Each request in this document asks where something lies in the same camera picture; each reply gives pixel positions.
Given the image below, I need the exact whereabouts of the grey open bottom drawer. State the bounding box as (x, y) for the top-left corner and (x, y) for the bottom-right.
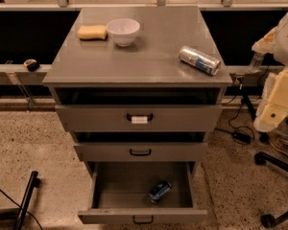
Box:
(79, 162), (207, 224)

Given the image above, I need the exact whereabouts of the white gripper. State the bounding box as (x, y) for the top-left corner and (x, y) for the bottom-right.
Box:
(252, 28), (288, 132)

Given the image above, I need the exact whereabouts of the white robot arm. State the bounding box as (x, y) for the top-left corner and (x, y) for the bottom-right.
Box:
(252, 12), (288, 132)

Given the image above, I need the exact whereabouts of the black power adapter with cable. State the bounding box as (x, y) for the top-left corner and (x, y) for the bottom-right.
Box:
(214, 77), (257, 146)

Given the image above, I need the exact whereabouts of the black office chair base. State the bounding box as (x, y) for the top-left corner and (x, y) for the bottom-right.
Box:
(254, 151), (288, 228)

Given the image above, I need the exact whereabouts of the yellow sponge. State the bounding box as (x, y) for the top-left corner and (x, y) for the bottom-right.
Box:
(77, 25), (107, 40)

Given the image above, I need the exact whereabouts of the grey middle drawer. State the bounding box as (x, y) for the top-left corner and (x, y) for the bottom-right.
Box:
(74, 142), (207, 162)

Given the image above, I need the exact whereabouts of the clear plastic water bottle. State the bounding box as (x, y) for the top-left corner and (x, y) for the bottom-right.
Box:
(249, 53), (265, 73)

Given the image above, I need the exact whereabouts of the grey drawer cabinet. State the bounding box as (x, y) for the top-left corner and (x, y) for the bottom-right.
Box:
(42, 5), (233, 225)

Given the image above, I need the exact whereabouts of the black floor cable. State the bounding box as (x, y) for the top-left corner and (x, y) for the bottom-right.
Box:
(0, 180), (44, 230)

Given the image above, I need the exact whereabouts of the blue pepsi can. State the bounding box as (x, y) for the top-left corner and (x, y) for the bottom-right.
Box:
(148, 181), (172, 203)

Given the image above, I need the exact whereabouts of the person in beige trousers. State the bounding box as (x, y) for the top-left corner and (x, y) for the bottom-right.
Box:
(268, 119), (288, 156)

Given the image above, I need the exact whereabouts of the grey top drawer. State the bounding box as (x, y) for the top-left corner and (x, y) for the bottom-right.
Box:
(56, 104), (222, 132)

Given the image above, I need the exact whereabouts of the black stand leg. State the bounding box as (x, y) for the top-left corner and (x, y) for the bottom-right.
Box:
(13, 171), (40, 230)

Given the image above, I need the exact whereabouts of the silver blue energy drink can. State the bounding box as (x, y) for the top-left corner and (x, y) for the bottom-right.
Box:
(179, 46), (221, 76)

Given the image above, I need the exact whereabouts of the black yellow tape measure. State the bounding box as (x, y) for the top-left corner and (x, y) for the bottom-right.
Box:
(23, 58), (39, 72)

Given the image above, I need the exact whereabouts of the white bowl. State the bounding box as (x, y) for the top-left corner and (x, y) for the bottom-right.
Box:
(106, 18), (140, 47)

